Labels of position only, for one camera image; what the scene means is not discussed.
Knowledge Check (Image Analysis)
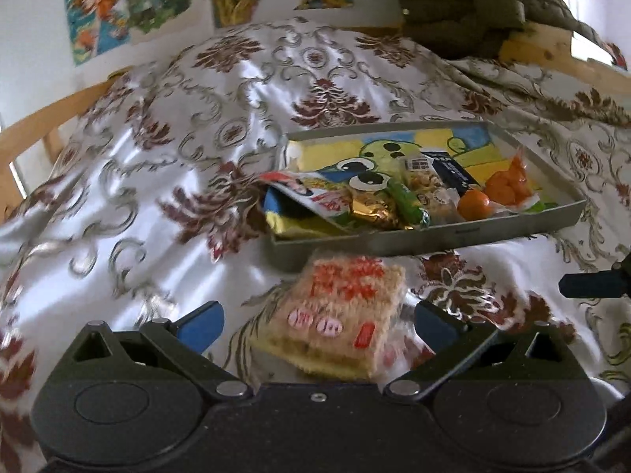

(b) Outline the small blue and white packet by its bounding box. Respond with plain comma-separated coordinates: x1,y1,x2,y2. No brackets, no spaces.
420,149,482,196

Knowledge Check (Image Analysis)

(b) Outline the grey tray with cartoon print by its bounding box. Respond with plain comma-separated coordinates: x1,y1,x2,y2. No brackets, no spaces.
269,119,588,273

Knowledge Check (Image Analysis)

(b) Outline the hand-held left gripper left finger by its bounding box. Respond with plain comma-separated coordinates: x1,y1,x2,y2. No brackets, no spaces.
62,300,250,400

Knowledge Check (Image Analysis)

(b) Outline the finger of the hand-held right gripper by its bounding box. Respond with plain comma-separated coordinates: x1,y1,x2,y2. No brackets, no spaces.
558,255,631,302

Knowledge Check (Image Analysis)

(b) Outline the clear nut bar packet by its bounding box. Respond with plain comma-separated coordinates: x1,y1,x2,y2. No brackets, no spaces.
403,156,460,223

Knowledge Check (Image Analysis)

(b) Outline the floral satin blanket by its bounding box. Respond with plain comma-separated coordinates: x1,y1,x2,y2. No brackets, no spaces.
0,16,631,473

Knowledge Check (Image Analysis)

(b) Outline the green snack packet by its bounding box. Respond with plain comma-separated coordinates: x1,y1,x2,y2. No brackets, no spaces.
386,179,431,231

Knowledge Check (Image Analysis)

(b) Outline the blue and yellow snack packet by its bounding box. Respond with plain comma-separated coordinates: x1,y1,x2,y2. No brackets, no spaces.
263,186,348,238

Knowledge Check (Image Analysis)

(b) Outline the olive quilted jacket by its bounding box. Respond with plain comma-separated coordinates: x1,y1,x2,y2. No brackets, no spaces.
393,0,614,61

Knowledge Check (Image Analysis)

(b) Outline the gold rice cracker packet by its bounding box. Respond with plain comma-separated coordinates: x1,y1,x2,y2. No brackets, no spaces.
349,191,401,231

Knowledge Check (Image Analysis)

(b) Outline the red and white snack packet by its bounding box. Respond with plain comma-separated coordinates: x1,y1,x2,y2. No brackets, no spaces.
259,169,357,230

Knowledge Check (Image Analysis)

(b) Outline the orange dried fruit packet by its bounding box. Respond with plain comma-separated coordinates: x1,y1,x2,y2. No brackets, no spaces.
484,152,537,209

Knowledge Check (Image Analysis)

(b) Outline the small round orange fruit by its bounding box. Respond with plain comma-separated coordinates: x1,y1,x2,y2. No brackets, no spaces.
457,189,493,221

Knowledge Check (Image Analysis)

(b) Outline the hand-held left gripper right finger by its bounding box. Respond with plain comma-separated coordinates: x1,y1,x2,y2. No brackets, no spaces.
387,303,577,400

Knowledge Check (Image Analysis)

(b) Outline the colourful cartoon wall poster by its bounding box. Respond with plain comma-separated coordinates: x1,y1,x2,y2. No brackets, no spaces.
63,0,209,67

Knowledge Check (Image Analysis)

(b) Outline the clear rice cracker packet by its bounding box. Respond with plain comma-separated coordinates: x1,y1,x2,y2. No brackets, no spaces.
248,255,409,382

